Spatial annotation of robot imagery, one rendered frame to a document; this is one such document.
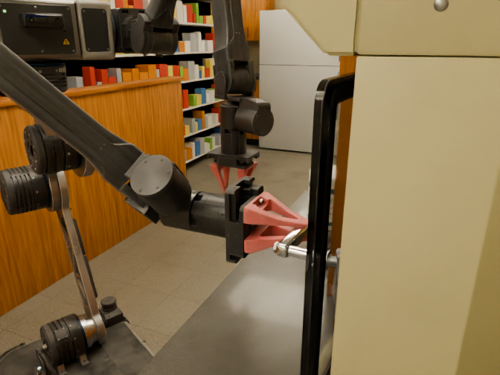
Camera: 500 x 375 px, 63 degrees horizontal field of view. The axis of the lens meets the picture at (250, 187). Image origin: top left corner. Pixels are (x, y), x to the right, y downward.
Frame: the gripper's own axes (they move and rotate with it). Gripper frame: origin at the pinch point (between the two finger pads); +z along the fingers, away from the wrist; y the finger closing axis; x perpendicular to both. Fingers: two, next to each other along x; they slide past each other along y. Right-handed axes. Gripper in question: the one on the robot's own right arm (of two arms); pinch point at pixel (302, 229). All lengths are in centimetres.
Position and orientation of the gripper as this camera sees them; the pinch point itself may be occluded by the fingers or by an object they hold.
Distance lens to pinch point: 51.8
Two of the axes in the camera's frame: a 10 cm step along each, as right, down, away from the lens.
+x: 4.0, -3.0, 8.6
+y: 0.0, -9.4, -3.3
